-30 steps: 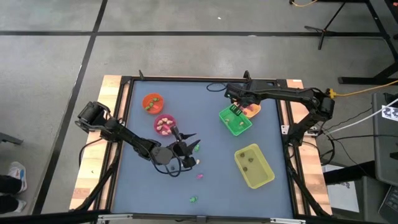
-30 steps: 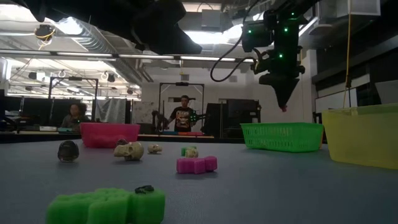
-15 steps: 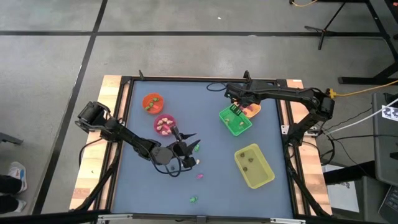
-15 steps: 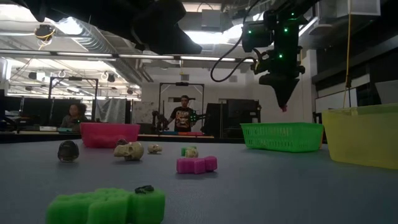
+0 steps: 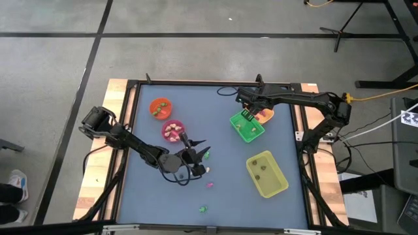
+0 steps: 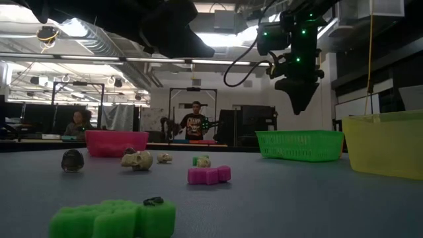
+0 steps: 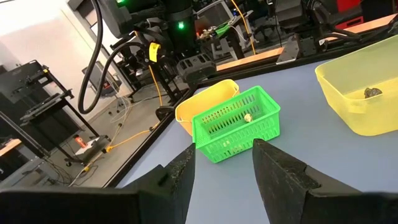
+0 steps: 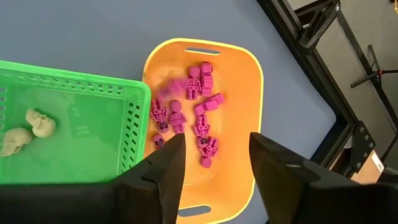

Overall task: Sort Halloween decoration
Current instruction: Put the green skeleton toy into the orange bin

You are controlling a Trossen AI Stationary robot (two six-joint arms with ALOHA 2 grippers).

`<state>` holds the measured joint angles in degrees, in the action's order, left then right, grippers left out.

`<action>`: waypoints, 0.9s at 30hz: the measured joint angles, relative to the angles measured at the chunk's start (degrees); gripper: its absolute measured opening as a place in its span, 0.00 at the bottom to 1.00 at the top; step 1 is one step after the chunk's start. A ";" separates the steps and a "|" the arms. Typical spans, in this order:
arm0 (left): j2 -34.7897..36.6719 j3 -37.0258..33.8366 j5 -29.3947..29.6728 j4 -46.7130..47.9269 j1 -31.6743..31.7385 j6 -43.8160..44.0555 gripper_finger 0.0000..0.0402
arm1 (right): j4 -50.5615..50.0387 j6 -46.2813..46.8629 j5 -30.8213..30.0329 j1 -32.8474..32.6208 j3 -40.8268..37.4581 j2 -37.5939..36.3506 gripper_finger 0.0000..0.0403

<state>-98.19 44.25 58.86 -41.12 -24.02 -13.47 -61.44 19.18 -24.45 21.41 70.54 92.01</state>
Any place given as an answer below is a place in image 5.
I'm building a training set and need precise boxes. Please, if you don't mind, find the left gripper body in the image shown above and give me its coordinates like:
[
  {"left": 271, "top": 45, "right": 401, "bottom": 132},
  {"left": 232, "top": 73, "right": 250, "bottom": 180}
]
[{"left": 178, "top": 131, "right": 201, "bottom": 166}]

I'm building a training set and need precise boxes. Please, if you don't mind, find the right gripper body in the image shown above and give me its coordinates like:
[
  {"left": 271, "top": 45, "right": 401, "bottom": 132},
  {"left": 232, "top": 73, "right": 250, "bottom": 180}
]
[{"left": 248, "top": 96, "right": 275, "bottom": 114}]

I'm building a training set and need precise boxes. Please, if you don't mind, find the green plastic basket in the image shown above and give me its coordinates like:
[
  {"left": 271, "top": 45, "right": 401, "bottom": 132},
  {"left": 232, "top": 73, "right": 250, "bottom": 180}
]
[{"left": 229, "top": 109, "right": 266, "bottom": 144}]

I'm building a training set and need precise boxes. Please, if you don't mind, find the pink round bowl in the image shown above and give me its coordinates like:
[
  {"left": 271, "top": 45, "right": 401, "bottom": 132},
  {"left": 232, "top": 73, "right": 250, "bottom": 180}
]
[{"left": 161, "top": 119, "right": 187, "bottom": 144}]

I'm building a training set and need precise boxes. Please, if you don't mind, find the orange round bowl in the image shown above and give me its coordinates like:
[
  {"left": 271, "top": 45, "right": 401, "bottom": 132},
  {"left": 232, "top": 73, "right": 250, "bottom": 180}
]
[{"left": 149, "top": 97, "right": 173, "bottom": 121}]

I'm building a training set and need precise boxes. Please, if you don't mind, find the yellow plastic bin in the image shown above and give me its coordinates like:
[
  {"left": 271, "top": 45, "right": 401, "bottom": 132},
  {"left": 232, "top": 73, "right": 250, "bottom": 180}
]
[{"left": 245, "top": 150, "right": 289, "bottom": 199}]

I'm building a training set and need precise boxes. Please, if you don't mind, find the wooden table board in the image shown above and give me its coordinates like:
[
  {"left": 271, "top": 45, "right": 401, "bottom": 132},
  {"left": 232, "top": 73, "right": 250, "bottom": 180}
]
[
  {"left": 292, "top": 83, "right": 349, "bottom": 227},
  {"left": 72, "top": 78, "right": 131, "bottom": 221}
]

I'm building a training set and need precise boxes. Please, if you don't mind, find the white box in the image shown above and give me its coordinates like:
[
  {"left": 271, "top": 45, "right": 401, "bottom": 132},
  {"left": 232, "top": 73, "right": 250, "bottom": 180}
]
[{"left": 339, "top": 172, "right": 379, "bottom": 223}]

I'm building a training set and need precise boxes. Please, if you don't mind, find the black white fiducial tag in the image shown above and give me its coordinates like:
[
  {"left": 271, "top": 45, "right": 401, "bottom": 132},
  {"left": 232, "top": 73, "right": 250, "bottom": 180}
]
[{"left": 400, "top": 110, "right": 418, "bottom": 129}]

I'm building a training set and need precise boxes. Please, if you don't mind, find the grey cabinet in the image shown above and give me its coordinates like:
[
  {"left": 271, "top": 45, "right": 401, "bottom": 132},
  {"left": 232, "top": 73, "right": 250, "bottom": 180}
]
[{"left": 390, "top": 96, "right": 418, "bottom": 196}]

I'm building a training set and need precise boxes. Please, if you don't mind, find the person's foot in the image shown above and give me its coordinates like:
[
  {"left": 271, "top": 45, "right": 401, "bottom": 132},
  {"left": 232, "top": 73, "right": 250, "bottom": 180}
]
[
  {"left": 0, "top": 168, "right": 29, "bottom": 204},
  {"left": 0, "top": 204, "right": 29, "bottom": 225}
]

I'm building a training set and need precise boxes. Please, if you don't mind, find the grey chair leg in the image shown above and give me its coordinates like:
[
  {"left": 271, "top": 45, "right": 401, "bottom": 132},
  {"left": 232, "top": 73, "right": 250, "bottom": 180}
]
[{"left": 0, "top": 138, "right": 25, "bottom": 153}]

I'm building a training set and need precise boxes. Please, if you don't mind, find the grey keyboard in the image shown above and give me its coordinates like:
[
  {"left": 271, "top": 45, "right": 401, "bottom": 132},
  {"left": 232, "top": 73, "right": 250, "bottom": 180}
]
[{"left": 396, "top": 192, "right": 418, "bottom": 235}]

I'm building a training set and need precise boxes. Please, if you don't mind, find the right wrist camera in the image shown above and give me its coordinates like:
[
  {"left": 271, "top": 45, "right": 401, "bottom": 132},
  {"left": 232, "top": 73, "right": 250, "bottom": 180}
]
[{"left": 235, "top": 86, "right": 255, "bottom": 104}]

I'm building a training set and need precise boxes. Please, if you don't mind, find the black left camera cable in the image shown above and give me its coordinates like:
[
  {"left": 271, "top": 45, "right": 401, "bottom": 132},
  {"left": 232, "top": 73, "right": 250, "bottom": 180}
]
[{"left": 161, "top": 163, "right": 197, "bottom": 187}]

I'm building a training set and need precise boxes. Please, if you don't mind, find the black camera cable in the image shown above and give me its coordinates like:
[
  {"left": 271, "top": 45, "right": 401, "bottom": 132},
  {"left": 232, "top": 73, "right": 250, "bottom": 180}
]
[
  {"left": 216, "top": 86, "right": 239, "bottom": 97},
  {"left": 161, "top": 163, "right": 197, "bottom": 187}
]

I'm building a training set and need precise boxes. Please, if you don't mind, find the black right camera cable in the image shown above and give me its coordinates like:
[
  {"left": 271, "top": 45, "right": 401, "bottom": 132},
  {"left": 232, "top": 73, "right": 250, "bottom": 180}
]
[{"left": 216, "top": 86, "right": 239, "bottom": 97}]

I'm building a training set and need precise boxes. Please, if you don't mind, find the black aluminium table frame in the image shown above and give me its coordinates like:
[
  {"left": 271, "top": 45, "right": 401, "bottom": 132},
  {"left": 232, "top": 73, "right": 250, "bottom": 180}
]
[{"left": 73, "top": 78, "right": 350, "bottom": 235}]

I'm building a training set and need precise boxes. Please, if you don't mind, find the black arm base cable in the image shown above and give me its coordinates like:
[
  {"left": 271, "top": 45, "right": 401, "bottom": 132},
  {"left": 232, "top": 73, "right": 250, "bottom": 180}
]
[{"left": 82, "top": 144, "right": 110, "bottom": 177}]

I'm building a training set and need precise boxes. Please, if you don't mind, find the yellow floor cable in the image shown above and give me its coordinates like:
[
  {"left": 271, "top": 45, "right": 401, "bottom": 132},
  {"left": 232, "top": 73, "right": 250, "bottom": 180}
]
[{"left": 305, "top": 0, "right": 336, "bottom": 8}]

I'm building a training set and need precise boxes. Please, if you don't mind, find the black floor cable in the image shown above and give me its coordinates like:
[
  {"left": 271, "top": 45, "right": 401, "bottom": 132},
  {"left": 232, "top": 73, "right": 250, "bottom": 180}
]
[{"left": 338, "top": 112, "right": 394, "bottom": 174}]

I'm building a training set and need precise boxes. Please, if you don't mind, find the white cable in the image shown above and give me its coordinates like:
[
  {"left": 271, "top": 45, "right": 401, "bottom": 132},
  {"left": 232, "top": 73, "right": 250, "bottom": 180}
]
[{"left": 339, "top": 102, "right": 418, "bottom": 143}]

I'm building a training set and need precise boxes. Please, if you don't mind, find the yellow hanging cable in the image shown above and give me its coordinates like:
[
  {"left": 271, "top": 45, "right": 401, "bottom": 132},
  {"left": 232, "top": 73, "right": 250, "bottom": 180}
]
[{"left": 342, "top": 83, "right": 418, "bottom": 102}]

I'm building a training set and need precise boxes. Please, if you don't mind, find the black desk leg frame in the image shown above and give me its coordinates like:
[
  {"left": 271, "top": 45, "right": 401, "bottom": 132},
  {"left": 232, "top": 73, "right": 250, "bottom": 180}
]
[{"left": 319, "top": 0, "right": 418, "bottom": 89}]

